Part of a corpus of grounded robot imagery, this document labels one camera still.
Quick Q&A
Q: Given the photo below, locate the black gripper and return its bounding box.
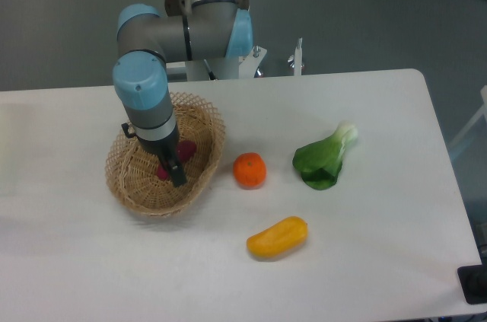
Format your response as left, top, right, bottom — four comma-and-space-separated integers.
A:
121, 123, 187, 187

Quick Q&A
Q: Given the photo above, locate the purple sweet potato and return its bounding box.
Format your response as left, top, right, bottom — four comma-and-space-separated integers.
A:
156, 140, 197, 180

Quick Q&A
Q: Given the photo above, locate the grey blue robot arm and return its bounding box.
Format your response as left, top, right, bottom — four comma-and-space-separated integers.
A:
112, 0, 253, 187

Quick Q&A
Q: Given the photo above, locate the woven wicker basket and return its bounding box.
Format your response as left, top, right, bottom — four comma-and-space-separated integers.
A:
104, 91, 227, 218

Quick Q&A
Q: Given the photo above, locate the orange mandarin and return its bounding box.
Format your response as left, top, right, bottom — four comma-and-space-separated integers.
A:
233, 152, 267, 188

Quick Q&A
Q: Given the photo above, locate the yellow mango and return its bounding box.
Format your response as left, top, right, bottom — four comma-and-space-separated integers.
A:
247, 216, 308, 259

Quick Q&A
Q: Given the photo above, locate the green bok choy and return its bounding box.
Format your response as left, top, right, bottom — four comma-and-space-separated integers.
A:
292, 121, 358, 190

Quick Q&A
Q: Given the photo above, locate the black device at table edge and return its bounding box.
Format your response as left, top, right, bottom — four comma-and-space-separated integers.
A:
457, 264, 486, 304

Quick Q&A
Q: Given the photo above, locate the black cable on pedestal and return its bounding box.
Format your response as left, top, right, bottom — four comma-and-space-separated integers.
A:
203, 59, 218, 81

